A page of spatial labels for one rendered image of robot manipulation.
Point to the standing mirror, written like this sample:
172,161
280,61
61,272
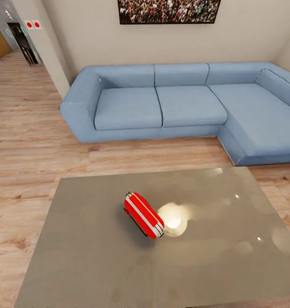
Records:
19,34

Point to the sofa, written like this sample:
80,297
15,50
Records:
246,105

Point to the coffee table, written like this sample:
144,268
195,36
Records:
223,242

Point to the picture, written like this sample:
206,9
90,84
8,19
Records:
168,11

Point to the radio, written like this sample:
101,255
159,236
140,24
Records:
140,211

